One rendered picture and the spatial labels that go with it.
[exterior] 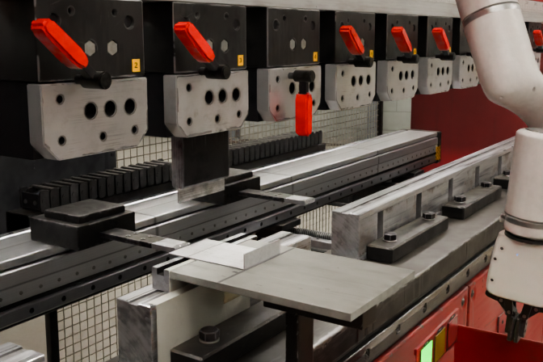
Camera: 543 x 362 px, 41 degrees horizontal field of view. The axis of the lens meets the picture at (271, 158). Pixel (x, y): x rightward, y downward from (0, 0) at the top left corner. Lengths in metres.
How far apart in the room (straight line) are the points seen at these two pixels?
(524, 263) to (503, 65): 0.30
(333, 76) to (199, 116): 0.36
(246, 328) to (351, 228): 0.43
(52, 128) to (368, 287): 0.41
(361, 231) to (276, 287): 0.53
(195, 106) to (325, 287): 0.27
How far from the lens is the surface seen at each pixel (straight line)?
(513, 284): 1.19
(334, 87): 1.22
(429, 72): 1.59
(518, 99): 1.17
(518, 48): 1.17
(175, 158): 0.97
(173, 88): 0.89
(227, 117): 0.97
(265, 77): 1.05
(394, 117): 8.48
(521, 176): 1.14
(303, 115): 1.07
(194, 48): 0.87
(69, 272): 1.19
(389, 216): 1.51
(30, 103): 0.76
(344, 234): 1.40
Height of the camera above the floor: 1.30
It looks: 10 degrees down
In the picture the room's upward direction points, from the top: straight up
